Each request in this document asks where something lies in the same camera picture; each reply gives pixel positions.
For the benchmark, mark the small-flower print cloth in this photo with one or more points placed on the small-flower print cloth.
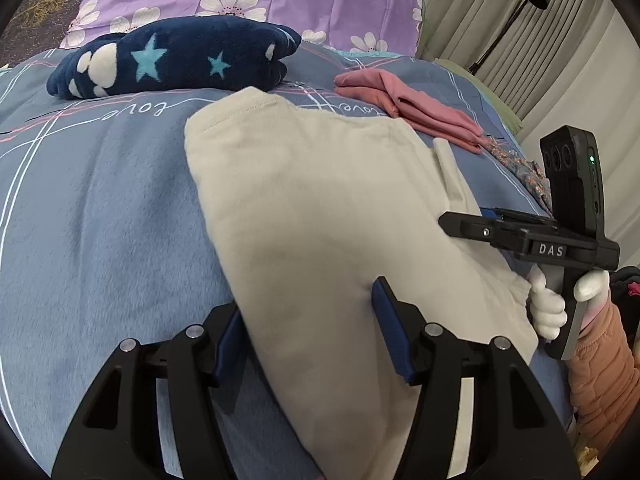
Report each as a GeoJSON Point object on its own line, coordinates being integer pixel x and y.
{"type": "Point", "coordinates": [525, 175]}

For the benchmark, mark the light green bed sheet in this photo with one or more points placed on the light green bed sheet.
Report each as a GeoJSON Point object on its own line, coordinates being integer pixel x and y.
{"type": "Point", "coordinates": [480, 90]}

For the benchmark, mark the cream curtain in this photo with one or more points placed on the cream curtain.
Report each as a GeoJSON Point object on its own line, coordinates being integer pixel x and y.
{"type": "Point", "coordinates": [565, 60]}

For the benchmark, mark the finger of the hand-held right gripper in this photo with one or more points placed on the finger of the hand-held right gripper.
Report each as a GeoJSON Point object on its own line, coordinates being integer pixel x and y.
{"type": "Point", "coordinates": [520, 218]}
{"type": "Point", "coordinates": [475, 230]}

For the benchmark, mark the pink folded garment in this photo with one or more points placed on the pink folded garment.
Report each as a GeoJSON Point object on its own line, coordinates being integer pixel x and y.
{"type": "Point", "coordinates": [415, 105]}

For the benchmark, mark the cream knit garment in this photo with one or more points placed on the cream knit garment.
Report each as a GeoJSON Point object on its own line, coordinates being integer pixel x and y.
{"type": "Point", "coordinates": [310, 220]}

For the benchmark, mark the person's right hand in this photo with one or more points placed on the person's right hand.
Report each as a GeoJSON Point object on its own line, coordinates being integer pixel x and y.
{"type": "Point", "coordinates": [547, 310]}

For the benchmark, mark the navy star fleece garment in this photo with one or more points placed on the navy star fleece garment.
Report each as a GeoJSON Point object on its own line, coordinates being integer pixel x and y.
{"type": "Point", "coordinates": [185, 55]}

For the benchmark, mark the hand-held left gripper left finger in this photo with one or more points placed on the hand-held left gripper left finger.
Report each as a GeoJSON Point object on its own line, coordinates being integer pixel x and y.
{"type": "Point", "coordinates": [227, 342]}

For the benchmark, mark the dark cloth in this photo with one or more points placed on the dark cloth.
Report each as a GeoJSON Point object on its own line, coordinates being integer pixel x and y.
{"type": "Point", "coordinates": [627, 300]}

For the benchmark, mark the dark tree-print pillow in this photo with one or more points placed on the dark tree-print pillow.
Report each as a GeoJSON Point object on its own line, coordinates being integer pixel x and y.
{"type": "Point", "coordinates": [45, 5]}

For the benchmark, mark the blue striped bed cover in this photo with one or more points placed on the blue striped bed cover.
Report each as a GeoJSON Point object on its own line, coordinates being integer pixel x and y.
{"type": "Point", "coordinates": [100, 235]}

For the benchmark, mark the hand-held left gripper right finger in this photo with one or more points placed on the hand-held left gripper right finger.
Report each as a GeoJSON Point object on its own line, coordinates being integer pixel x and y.
{"type": "Point", "coordinates": [392, 325]}

